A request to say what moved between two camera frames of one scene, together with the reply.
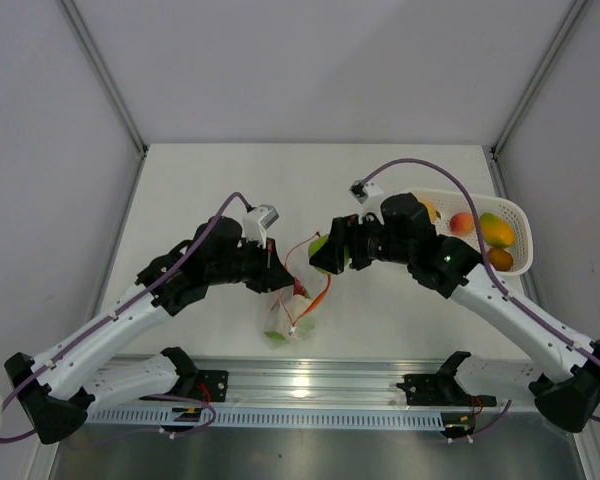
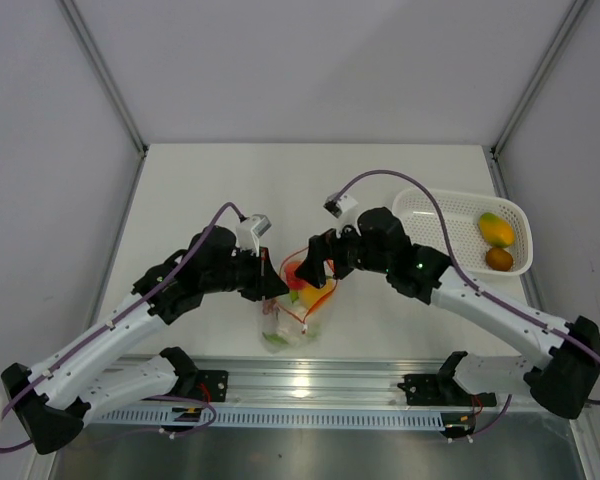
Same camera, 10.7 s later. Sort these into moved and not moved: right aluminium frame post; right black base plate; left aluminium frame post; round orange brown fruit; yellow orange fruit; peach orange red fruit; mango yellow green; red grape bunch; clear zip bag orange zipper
Moved: yellow orange fruit; red grape bunch; peach orange red fruit
Not moved: round orange brown fruit; clear zip bag orange zipper; right aluminium frame post; mango yellow green; left aluminium frame post; right black base plate
